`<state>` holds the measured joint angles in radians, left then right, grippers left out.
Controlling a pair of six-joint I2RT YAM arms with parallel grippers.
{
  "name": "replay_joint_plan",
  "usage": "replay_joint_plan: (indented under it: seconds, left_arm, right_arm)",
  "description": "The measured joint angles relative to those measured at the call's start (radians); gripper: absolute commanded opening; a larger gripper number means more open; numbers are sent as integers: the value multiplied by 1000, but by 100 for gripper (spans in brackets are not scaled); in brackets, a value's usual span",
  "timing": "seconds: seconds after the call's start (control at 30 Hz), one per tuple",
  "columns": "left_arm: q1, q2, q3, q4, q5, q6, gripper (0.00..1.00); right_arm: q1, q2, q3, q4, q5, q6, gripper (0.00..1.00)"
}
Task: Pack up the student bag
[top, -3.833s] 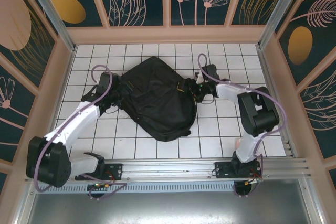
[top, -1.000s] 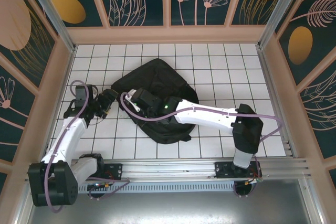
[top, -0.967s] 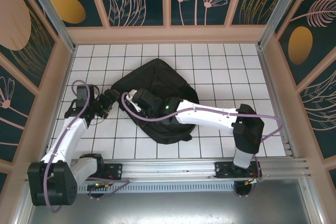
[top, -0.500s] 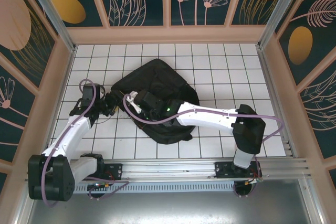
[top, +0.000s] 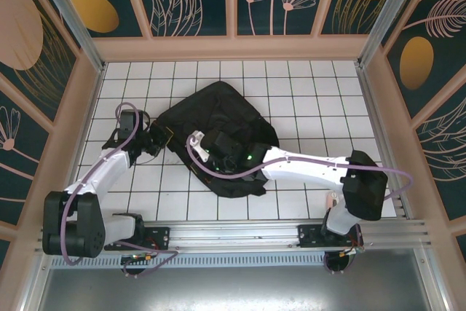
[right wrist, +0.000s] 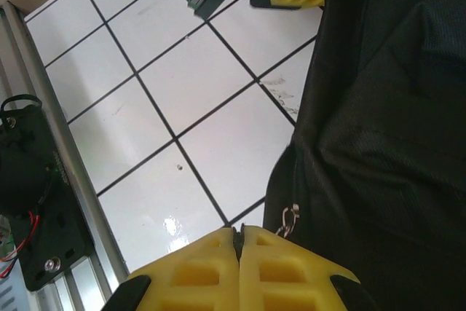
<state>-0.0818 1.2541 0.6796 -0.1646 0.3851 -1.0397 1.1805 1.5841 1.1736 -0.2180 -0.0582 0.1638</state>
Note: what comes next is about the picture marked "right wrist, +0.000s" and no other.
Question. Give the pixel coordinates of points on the aluminium mounting rail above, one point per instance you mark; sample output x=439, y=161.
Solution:
x=43, y=85

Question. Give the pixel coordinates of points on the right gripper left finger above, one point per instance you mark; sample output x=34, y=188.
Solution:
x=196, y=278

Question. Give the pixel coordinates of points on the metal zipper pull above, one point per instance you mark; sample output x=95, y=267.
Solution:
x=287, y=220

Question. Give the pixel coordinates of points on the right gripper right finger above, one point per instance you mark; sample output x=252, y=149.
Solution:
x=291, y=278

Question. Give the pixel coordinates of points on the black backpack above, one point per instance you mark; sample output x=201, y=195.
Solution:
x=382, y=125

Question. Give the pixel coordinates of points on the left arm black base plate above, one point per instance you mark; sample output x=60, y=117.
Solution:
x=54, y=245

